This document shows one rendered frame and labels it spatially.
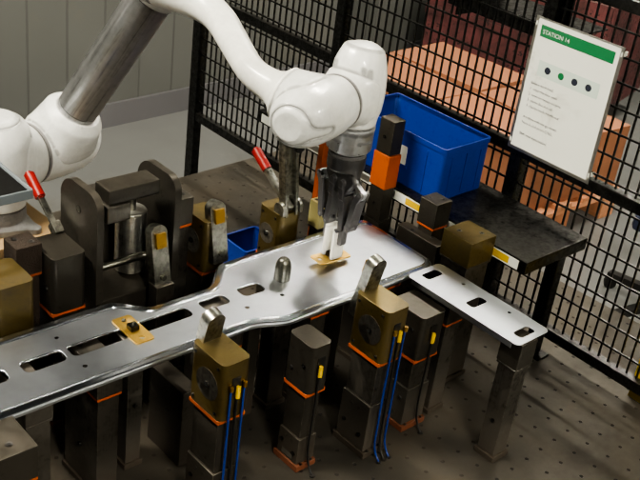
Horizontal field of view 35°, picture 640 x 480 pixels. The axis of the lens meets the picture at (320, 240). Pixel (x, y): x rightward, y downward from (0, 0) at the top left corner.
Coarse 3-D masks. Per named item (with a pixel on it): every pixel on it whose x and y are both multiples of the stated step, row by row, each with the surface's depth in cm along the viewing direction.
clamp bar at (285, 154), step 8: (280, 144) 206; (280, 152) 206; (288, 152) 205; (296, 152) 207; (280, 160) 207; (288, 160) 206; (296, 160) 208; (280, 168) 207; (288, 168) 207; (296, 168) 208; (280, 176) 208; (288, 176) 207; (296, 176) 209; (280, 184) 209; (288, 184) 208; (296, 184) 210; (280, 192) 209; (288, 192) 209; (296, 192) 210; (280, 200) 210; (288, 200) 209; (296, 200) 211; (288, 208) 210; (296, 208) 212; (288, 216) 211
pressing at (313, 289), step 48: (384, 240) 217; (240, 288) 193; (288, 288) 195; (336, 288) 197; (48, 336) 172; (96, 336) 174; (192, 336) 177; (0, 384) 160; (48, 384) 161; (96, 384) 163
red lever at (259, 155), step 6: (252, 150) 214; (258, 150) 214; (258, 156) 214; (264, 156) 214; (258, 162) 214; (264, 162) 213; (264, 168) 213; (270, 168) 214; (270, 174) 213; (270, 180) 213; (276, 180) 213; (276, 186) 212; (276, 192) 212
